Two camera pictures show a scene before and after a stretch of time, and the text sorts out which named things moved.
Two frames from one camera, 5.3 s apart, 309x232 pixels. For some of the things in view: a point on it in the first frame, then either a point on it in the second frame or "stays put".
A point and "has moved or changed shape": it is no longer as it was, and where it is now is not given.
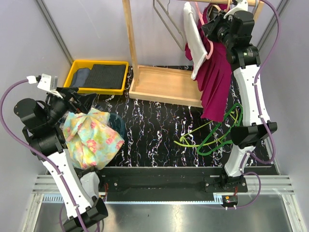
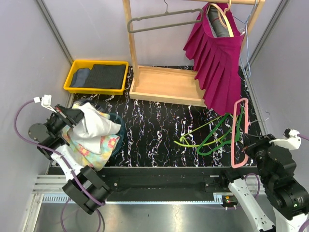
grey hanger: [167, 15] -> [166, 26]
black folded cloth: [106, 76] stays put
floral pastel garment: [90, 141] has moved or changed shape
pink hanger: [209, 41] has moved or changed shape
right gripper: [209, 28] -> [251, 141]
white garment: [196, 49] -> [94, 124]
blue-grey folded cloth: [79, 77] stays put
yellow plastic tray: [98, 77] stays put
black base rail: [202, 180] stays put
